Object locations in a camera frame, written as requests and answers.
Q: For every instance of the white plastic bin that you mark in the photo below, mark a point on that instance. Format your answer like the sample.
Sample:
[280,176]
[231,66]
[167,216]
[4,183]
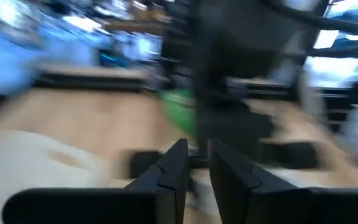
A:
[26,161]

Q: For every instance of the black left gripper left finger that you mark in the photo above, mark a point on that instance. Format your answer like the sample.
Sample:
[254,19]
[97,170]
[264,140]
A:
[166,202]

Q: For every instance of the green plastic basket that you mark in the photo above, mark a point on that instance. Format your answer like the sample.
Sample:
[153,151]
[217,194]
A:
[179,112]

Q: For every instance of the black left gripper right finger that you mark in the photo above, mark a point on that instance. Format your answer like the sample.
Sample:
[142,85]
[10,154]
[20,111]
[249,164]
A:
[259,202]

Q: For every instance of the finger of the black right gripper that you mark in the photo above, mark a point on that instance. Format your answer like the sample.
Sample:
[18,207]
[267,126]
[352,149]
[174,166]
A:
[291,155]
[146,164]

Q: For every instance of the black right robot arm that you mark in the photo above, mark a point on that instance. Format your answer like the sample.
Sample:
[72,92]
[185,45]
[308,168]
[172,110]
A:
[238,46]

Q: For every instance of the square alcohol pad packet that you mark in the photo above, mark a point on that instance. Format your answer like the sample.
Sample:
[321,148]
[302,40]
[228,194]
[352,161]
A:
[199,193]

